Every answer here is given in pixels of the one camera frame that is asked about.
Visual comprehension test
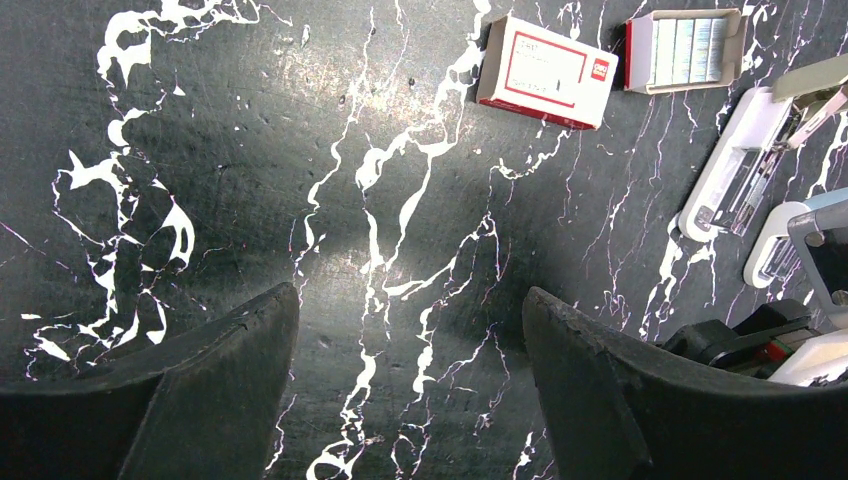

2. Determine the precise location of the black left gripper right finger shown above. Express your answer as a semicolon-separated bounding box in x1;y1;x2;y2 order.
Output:
522;287;847;479

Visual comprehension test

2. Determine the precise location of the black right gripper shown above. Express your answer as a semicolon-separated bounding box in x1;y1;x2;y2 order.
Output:
659;198;848;382

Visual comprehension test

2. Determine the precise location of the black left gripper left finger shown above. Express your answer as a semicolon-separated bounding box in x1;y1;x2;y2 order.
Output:
1;282;299;479

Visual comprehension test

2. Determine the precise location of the light blue eraser block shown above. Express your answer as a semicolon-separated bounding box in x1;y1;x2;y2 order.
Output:
741;188;848;290

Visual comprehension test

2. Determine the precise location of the cream white stapler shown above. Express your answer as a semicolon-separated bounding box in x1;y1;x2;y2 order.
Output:
678;55;847;243

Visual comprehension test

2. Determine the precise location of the grey staple tray insert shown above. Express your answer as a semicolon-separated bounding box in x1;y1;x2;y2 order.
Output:
624;8;748;95

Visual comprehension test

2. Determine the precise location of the white red staple box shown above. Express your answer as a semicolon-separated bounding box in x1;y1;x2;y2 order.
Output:
476;16;619;130

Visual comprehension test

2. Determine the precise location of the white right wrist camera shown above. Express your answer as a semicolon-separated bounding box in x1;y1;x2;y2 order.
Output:
768;329;847;387

